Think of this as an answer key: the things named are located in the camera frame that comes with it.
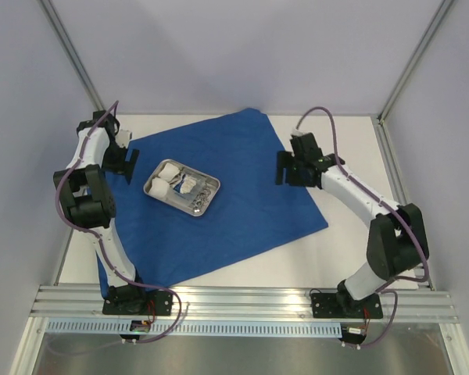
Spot aluminium mounting rail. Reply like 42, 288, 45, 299
30, 284, 459, 323

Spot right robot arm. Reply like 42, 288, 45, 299
276, 130, 429, 316

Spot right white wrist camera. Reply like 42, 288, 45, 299
291, 127, 305, 138

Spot stainless steel instrument tray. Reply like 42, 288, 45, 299
143, 159, 221, 217

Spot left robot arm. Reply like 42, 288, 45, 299
53, 107, 149, 315

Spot slotted cable duct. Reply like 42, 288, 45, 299
45, 318, 342, 338

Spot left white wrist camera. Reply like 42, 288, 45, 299
115, 129, 133, 148

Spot blue surgical drape cloth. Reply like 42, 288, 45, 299
106, 109, 327, 287

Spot white gauze pad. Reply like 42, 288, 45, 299
158, 162, 181, 183
148, 177, 170, 199

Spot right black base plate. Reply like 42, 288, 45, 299
310, 290, 384, 320

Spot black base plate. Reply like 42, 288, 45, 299
310, 290, 384, 320
102, 289, 173, 316

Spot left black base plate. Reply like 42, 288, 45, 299
102, 289, 173, 316

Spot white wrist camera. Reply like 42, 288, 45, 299
115, 129, 133, 148
291, 127, 305, 138

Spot clear packet with gloves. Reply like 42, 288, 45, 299
170, 173, 205, 202

